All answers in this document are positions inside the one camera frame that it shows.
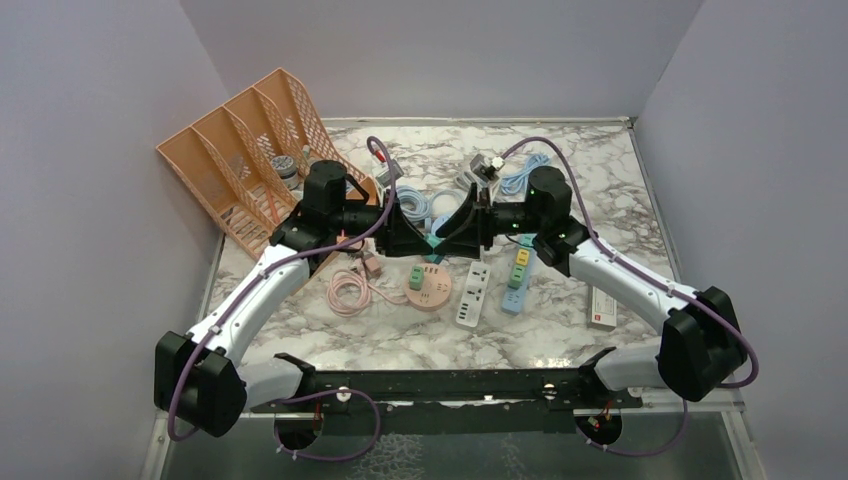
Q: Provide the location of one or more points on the small white red box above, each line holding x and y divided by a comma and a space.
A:
603, 310

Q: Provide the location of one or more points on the pink plug adapter small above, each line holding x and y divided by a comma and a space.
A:
372, 266

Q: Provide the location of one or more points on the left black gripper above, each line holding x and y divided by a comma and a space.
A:
402, 237

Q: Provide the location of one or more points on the green plug adapter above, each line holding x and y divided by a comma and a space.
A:
517, 277
416, 278

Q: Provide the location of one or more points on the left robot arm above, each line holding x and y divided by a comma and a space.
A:
199, 376

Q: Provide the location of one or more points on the pink round power socket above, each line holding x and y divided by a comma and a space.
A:
436, 291

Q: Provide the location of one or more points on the yellow plug adapter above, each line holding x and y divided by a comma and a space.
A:
523, 257

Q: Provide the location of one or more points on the orange plastic file rack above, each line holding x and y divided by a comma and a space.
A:
224, 158

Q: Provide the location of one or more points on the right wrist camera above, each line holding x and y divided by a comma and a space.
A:
485, 171

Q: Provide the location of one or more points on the black mounting rail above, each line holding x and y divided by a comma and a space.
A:
434, 402

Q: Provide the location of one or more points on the blue power strip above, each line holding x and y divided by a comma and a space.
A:
513, 299

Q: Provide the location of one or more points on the pink plug adapter left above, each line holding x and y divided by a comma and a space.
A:
353, 247

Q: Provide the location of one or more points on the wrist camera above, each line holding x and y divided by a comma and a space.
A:
383, 169
485, 171

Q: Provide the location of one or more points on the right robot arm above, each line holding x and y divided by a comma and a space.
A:
700, 343

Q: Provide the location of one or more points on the teal plug adapter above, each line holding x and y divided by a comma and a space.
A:
433, 241
526, 241

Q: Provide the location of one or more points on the blue round power socket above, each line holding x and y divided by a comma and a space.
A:
437, 224

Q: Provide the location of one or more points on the white power strip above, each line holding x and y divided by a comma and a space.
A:
473, 295

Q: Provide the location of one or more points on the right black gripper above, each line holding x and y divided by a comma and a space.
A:
470, 228

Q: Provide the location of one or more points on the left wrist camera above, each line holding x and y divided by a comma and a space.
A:
383, 169

